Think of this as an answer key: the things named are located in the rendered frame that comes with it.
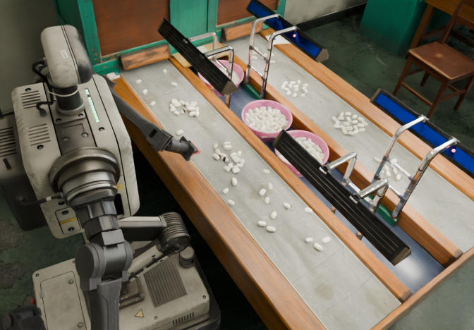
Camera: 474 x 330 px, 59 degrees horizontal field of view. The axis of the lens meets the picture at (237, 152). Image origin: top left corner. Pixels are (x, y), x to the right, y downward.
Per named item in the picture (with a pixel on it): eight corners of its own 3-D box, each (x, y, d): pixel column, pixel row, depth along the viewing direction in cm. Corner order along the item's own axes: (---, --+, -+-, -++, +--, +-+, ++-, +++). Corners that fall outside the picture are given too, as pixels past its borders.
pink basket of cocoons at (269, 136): (273, 154, 212) (276, 140, 205) (230, 131, 222) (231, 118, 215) (298, 126, 229) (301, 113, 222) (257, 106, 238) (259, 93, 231)
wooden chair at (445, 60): (388, 95, 370) (429, -3, 306) (421, 83, 388) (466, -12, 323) (426, 125, 345) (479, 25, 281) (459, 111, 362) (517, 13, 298)
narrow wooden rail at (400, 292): (393, 313, 159) (403, 300, 152) (168, 71, 258) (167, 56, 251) (403, 306, 162) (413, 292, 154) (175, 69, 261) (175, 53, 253)
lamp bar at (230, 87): (223, 97, 183) (223, 84, 178) (157, 32, 217) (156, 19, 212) (238, 92, 186) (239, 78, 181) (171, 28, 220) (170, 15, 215)
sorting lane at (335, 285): (342, 352, 141) (344, 350, 140) (120, 76, 241) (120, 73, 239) (399, 306, 155) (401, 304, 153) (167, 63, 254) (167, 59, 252)
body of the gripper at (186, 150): (185, 136, 183) (173, 132, 177) (197, 150, 178) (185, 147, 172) (177, 147, 185) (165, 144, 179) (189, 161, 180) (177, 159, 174)
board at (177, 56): (183, 68, 243) (183, 66, 242) (171, 56, 251) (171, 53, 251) (231, 53, 258) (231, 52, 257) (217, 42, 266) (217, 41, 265)
